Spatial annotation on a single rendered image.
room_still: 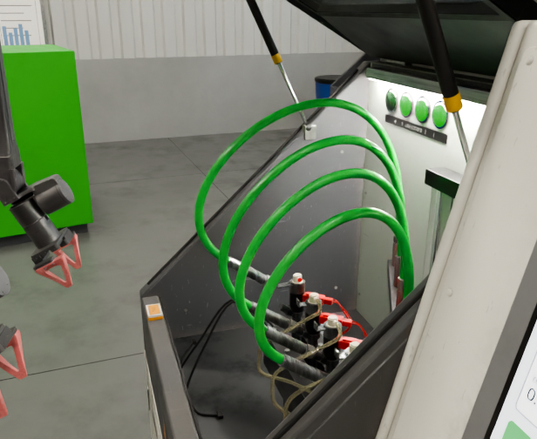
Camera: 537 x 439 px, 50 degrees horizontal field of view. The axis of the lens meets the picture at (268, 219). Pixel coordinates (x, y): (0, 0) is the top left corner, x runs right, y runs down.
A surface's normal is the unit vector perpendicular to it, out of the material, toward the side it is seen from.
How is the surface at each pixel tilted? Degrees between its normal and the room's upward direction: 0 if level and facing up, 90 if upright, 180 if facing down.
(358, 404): 90
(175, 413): 0
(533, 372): 76
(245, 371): 0
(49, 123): 90
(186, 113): 90
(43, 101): 90
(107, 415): 0
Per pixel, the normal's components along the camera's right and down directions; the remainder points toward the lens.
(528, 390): -0.93, -0.12
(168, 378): 0.00, -0.94
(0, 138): 0.15, 0.26
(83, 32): 0.35, 0.32
